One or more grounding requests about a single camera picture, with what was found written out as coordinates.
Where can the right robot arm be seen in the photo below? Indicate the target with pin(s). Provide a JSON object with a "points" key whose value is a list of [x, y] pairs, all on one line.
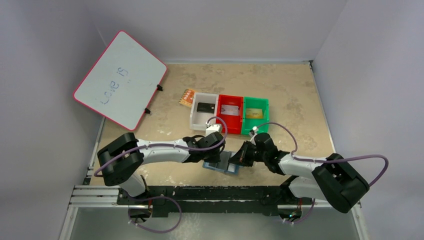
{"points": [[327, 178]]}

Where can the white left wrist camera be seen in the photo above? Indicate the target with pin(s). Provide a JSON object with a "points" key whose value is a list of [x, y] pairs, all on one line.
{"points": [[213, 128]]}

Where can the white plastic bin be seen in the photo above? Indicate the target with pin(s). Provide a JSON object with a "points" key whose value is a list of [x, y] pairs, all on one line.
{"points": [[198, 119]]}

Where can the blue card holder wallet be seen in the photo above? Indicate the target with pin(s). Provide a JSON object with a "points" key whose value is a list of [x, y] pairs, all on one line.
{"points": [[232, 168]]}

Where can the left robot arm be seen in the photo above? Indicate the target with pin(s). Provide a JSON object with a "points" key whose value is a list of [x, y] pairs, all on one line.
{"points": [[120, 159]]}

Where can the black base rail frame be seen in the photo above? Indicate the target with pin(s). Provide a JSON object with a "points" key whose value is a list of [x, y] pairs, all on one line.
{"points": [[162, 200]]}

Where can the gold card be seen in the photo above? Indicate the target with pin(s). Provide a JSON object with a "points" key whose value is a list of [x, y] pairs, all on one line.
{"points": [[254, 113]]}

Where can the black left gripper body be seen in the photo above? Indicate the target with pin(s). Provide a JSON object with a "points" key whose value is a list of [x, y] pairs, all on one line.
{"points": [[212, 157]]}

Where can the pink-framed whiteboard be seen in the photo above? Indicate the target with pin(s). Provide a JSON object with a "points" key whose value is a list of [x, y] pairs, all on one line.
{"points": [[122, 82]]}

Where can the orange spiral notebook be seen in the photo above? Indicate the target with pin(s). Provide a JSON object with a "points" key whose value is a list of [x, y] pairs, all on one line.
{"points": [[187, 97]]}

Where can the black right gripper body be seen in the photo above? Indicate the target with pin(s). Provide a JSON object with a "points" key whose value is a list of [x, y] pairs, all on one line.
{"points": [[247, 153]]}

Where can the red plastic bin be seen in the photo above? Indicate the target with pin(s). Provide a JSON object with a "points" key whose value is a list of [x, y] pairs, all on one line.
{"points": [[234, 123]]}

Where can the grey card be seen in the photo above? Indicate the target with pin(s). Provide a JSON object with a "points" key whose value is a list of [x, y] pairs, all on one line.
{"points": [[224, 160]]}

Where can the white patterned card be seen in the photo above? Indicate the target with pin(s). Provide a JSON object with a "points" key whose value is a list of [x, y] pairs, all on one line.
{"points": [[230, 110]]}

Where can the black card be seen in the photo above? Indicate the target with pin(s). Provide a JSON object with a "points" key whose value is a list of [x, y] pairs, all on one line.
{"points": [[204, 107]]}

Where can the green plastic bin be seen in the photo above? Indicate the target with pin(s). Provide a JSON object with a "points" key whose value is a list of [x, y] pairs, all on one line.
{"points": [[259, 103]]}

